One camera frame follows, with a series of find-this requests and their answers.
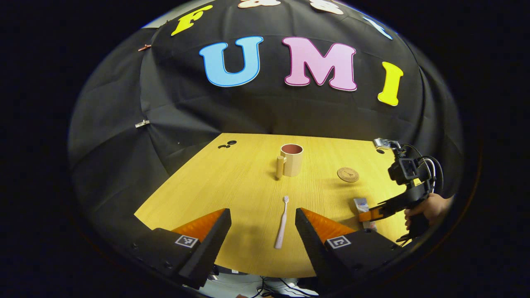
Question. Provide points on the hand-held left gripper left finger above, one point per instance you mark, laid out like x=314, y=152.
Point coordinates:
x=209, y=248

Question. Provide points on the round brown coaster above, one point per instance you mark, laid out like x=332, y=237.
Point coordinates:
x=348, y=174

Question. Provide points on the white toothpaste tube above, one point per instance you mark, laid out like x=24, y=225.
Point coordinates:
x=362, y=204

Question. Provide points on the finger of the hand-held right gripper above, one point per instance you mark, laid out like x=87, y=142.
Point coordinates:
x=389, y=205

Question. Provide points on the wooden desktop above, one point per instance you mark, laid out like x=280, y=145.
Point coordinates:
x=248, y=186

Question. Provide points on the copper cloth clip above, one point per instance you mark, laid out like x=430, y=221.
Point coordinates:
x=144, y=47

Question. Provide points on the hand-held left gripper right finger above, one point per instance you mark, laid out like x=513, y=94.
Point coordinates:
x=312, y=248

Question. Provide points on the black backdrop cloth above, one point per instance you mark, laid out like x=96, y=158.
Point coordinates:
x=265, y=111

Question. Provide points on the beige cup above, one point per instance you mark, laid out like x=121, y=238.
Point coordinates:
x=293, y=163

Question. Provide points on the silver cloth clip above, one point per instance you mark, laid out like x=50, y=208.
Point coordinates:
x=142, y=123

